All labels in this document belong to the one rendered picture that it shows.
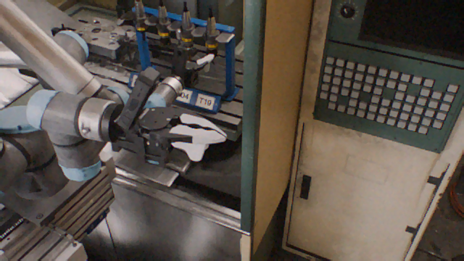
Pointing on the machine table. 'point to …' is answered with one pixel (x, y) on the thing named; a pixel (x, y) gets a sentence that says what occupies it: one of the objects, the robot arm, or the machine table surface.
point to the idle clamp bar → (166, 48)
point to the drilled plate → (114, 51)
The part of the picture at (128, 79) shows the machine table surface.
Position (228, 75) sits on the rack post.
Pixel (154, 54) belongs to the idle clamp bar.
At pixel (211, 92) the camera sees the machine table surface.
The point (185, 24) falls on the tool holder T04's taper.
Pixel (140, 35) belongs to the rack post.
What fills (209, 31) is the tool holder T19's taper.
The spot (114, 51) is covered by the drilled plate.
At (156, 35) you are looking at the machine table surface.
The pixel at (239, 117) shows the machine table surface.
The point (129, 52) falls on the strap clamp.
